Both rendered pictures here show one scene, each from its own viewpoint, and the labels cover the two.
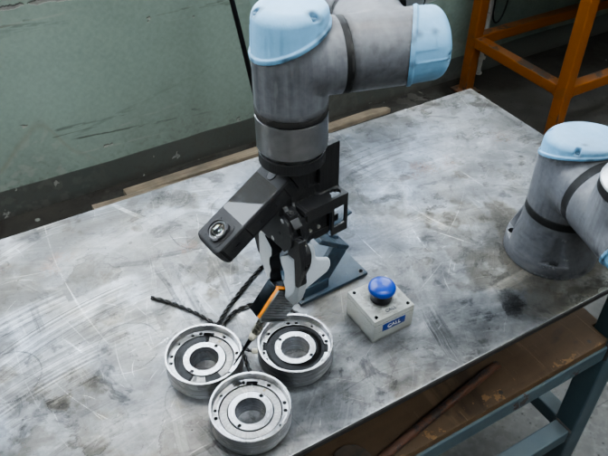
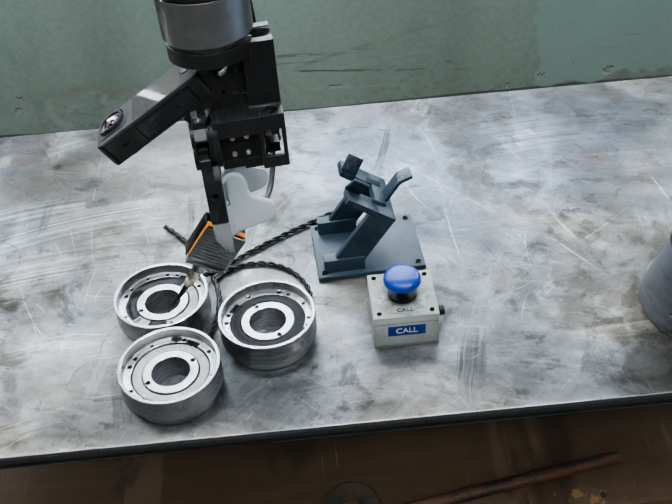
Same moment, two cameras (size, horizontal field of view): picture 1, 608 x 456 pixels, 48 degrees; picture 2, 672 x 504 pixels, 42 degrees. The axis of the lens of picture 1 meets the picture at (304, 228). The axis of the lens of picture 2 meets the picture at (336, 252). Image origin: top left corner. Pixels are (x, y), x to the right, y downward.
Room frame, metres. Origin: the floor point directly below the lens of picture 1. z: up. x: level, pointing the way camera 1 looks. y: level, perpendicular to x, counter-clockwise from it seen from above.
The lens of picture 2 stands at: (0.07, -0.39, 1.50)
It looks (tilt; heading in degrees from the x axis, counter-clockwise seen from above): 41 degrees down; 30
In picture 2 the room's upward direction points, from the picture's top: 5 degrees counter-clockwise
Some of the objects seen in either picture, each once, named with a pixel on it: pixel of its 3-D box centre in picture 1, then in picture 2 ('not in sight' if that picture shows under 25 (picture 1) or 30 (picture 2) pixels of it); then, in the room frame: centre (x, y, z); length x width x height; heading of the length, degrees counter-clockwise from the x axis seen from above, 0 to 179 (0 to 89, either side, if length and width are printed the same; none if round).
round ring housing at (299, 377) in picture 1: (295, 351); (268, 325); (0.61, 0.01, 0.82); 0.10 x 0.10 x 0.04
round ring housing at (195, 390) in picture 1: (204, 362); (164, 307); (0.59, 0.13, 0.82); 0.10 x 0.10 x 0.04
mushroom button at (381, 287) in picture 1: (381, 295); (402, 290); (0.69, -0.11, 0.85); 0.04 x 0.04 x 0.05
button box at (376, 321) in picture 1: (383, 306); (407, 307); (0.70, -0.12, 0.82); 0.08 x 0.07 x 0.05; 121
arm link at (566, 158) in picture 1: (578, 170); not in sight; (0.85, -0.42, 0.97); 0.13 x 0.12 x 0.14; 15
